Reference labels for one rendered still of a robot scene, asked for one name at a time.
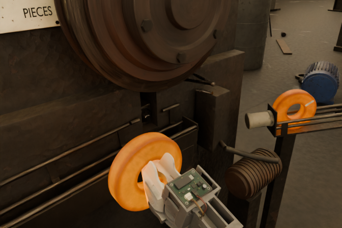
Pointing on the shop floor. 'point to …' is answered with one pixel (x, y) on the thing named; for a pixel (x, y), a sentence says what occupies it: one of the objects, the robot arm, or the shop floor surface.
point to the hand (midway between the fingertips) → (147, 164)
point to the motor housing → (249, 185)
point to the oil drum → (252, 27)
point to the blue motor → (321, 82)
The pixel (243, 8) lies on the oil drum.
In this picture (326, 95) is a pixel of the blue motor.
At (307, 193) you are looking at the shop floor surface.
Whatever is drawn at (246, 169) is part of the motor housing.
